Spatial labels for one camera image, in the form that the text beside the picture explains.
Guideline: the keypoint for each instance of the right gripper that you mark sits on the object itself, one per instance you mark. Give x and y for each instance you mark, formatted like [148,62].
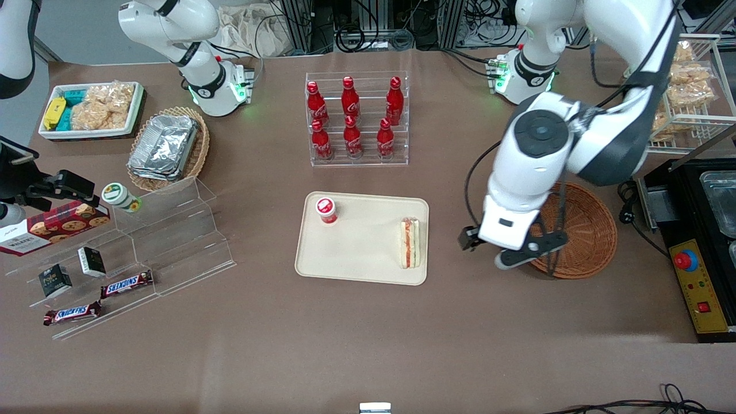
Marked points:
[35,190]

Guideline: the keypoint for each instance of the red tartan cookie box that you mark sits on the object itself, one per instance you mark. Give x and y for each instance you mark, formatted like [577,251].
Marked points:
[54,227]

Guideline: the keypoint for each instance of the triangle sandwich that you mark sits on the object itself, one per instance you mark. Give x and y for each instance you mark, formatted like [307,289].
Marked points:
[410,242]

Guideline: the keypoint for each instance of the beige cloth bag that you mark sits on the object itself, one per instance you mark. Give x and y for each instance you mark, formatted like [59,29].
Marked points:
[247,31]

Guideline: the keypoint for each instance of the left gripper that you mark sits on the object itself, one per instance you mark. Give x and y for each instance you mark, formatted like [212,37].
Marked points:
[468,237]

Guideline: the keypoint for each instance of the clear bag of rice crackers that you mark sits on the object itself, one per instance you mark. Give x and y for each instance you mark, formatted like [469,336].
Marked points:
[103,106]

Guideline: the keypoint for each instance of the Snickers chocolate bar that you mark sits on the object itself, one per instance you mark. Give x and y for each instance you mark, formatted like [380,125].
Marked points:
[126,284]
[72,313]

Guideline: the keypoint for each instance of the oval wicker basket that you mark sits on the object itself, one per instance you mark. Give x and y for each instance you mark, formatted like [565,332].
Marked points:
[201,146]

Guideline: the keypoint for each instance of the aluminium profile frame post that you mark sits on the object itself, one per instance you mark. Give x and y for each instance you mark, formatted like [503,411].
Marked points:
[299,26]
[451,20]

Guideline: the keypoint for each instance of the round brown wicker basket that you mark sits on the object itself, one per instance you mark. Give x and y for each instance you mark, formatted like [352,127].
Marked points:
[589,236]

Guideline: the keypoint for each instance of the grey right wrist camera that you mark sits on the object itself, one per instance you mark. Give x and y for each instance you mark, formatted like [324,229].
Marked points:
[10,215]

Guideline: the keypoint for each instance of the clear acrylic bottle rack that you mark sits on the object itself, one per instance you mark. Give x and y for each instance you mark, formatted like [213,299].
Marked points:
[368,86]

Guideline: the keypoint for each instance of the teal snack packet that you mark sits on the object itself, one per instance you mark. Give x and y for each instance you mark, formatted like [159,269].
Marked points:
[75,96]
[65,119]

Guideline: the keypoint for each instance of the black machine with yellow panel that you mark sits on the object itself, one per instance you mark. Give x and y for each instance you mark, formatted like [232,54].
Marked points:
[678,195]

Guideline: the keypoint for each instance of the clear acrylic tiered shelf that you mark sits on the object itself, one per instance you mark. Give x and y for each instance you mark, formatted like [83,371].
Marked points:
[178,241]

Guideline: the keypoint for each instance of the white rectangular snack bin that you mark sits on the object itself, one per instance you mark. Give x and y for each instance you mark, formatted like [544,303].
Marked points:
[135,112]

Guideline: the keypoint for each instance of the beige plastic tray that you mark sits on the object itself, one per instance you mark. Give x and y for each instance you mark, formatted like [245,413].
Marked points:
[368,247]

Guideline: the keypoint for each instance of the small black carton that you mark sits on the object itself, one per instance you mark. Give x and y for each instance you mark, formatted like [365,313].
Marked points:
[92,261]
[55,280]

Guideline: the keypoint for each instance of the red lidded cup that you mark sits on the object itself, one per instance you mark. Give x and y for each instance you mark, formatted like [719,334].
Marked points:
[326,209]

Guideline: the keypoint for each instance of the red cola bottle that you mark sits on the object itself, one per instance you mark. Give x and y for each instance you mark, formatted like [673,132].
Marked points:
[315,106]
[352,140]
[350,100]
[321,142]
[394,102]
[384,141]

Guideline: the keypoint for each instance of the green lidded yogurt cup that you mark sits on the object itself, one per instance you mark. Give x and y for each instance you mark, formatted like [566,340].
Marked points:
[118,195]

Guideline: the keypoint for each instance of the red emergency stop button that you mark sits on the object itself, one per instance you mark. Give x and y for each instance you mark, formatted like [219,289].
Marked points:
[685,261]

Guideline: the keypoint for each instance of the clear bag of fried snacks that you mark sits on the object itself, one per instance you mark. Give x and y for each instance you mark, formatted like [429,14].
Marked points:
[693,75]
[660,122]
[693,95]
[683,53]

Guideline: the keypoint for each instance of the yellow snack packet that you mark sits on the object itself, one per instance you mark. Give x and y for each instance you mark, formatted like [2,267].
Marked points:
[54,112]

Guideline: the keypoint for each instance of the aluminium foil container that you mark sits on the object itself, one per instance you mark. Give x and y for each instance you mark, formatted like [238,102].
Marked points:
[167,141]
[150,174]

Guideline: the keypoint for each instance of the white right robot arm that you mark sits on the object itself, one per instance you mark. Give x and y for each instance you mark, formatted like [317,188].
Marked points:
[198,75]

